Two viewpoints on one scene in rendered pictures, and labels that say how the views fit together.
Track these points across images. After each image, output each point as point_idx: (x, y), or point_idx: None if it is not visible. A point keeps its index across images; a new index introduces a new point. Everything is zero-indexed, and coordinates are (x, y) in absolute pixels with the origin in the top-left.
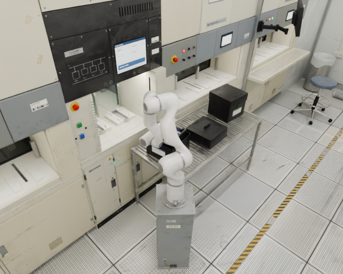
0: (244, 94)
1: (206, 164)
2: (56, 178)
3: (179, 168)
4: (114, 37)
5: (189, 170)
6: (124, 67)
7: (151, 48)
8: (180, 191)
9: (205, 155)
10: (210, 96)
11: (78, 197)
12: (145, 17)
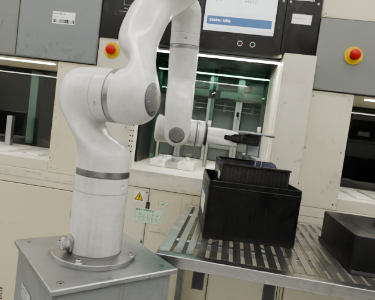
0: None
1: (290, 286)
2: (41, 159)
3: (89, 96)
4: None
5: (221, 258)
6: (221, 22)
7: (292, 11)
8: (84, 202)
9: (317, 271)
10: None
11: (56, 230)
12: None
